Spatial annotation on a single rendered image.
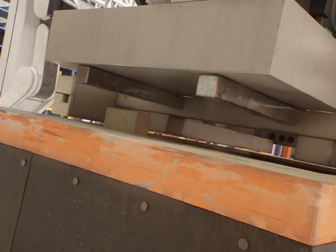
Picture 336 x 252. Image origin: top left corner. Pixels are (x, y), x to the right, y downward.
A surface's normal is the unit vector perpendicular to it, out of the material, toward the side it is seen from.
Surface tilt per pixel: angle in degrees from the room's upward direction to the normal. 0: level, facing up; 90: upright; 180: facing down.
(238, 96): 90
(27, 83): 92
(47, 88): 103
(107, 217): 90
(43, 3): 88
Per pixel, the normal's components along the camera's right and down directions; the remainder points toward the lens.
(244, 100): 0.76, 0.14
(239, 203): -0.63, -0.14
